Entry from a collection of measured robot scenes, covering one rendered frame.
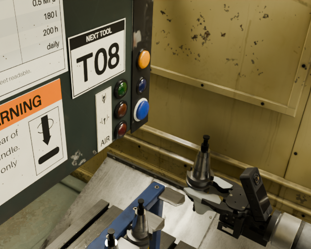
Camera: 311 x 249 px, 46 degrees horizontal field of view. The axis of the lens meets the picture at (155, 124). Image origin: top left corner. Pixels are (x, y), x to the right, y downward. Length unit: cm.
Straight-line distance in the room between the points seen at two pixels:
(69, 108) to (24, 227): 148
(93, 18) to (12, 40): 11
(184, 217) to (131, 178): 31
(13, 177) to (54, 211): 153
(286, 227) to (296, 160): 53
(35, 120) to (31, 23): 10
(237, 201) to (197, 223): 71
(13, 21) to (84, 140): 18
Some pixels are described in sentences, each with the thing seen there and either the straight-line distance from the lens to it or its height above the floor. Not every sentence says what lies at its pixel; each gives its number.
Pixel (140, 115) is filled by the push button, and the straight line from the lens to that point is 54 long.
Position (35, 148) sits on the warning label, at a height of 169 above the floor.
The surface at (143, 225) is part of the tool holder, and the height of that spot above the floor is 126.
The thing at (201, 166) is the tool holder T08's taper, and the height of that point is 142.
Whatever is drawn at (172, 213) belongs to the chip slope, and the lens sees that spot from 158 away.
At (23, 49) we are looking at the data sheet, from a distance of 36.
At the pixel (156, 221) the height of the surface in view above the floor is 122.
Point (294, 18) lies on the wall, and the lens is 116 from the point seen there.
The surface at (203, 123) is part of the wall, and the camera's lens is 140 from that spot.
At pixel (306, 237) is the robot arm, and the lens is 83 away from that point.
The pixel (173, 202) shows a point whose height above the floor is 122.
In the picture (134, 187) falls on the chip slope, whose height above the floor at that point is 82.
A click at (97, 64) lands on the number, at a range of 44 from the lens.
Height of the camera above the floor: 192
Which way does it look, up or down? 32 degrees down
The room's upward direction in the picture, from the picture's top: 3 degrees clockwise
